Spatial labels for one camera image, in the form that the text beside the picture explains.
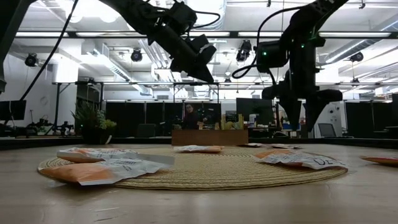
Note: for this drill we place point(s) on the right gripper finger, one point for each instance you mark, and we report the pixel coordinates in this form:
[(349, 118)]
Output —
[(293, 113), (314, 113)]

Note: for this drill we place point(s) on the black computer monitor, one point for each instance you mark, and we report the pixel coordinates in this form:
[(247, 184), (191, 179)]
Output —
[(255, 109), (12, 110)]

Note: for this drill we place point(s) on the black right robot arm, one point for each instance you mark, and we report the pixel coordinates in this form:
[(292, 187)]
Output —
[(306, 46)]

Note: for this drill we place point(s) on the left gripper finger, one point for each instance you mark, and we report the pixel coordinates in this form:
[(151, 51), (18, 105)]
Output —
[(192, 73), (205, 70)]

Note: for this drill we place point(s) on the black ceiling spotlight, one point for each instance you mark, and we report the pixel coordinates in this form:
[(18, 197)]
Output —
[(31, 59), (356, 57), (244, 51), (136, 55)]

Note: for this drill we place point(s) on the small potted succulent plant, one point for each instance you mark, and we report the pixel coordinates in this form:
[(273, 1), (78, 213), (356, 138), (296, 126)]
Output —
[(93, 124)]

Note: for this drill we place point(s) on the person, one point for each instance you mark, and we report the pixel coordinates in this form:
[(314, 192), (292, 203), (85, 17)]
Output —
[(191, 117)]

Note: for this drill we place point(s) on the white orange tea packet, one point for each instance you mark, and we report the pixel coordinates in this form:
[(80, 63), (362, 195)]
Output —
[(301, 159), (199, 149), (102, 154), (102, 172)]

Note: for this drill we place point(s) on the wooden three-compartment organiser box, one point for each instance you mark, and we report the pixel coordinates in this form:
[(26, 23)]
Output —
[(210, 138)]

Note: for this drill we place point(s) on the round woven straw placemat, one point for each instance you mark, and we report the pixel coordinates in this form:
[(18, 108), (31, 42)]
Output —
[(217, 168)]

